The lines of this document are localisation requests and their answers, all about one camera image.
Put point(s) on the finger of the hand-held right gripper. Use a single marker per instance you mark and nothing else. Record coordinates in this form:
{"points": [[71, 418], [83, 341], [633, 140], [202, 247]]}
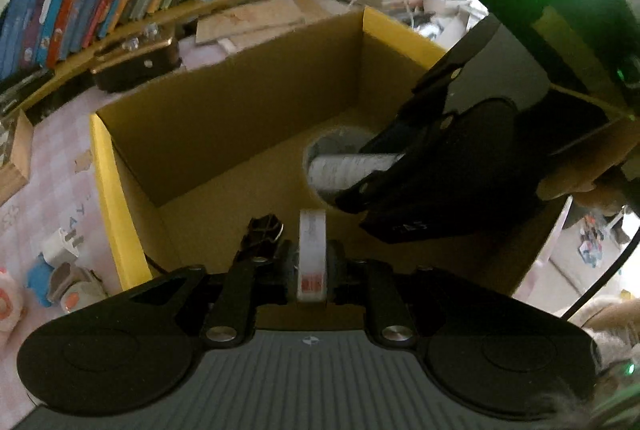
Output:
{"points": [[430, 110], [380, 190]]}

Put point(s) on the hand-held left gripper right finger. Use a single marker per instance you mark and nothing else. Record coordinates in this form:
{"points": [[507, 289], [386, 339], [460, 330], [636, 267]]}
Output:
{"points": [[336, 272]]}

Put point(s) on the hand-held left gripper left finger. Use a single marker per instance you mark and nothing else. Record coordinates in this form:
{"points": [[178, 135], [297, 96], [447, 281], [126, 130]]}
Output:
{"points": [[287, 270]]}

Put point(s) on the black binder clip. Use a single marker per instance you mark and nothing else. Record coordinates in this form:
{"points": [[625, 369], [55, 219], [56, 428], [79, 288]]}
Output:
{"points": [[262, 230]]}

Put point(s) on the yellow cardboard box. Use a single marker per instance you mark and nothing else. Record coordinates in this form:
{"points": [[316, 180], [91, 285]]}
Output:
{"points": [[225, 125]]}

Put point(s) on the grey orange utility tool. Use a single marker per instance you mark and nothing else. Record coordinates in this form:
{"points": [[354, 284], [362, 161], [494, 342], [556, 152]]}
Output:
{"points": [[75, 290]]}

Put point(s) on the blue packet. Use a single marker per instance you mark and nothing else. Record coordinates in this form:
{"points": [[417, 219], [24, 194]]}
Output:
{"points": [[39, 280]]}

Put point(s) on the pink plush toy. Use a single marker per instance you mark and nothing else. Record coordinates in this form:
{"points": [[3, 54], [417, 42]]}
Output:
{"points": [[7, 305]]}

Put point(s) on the person's right hand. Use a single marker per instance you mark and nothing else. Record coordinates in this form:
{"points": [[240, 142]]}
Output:
{"points": [[580, 170]]}

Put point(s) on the beige paper sheets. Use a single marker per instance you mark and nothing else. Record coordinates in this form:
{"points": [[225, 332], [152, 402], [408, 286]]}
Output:
{"points": [[260, 17]]}

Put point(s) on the grey fuzzy garment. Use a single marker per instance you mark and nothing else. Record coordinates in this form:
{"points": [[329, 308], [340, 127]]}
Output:
{"points": [[615, 350]]}

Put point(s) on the white bookshelf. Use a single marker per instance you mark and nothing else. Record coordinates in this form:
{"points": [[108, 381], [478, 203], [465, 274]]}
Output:
{"points": [[200, 5]]}

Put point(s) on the black case with clasps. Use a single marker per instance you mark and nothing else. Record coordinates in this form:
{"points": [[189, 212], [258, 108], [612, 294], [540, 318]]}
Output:
{"points": [[135, 60]]}

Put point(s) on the wooden chess board box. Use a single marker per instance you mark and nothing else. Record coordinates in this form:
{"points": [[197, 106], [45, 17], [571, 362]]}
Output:
{"points": [[12, 160]]}

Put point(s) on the white wall plug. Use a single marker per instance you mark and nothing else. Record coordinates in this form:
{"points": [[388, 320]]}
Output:
{"points": [[60, 250]]}

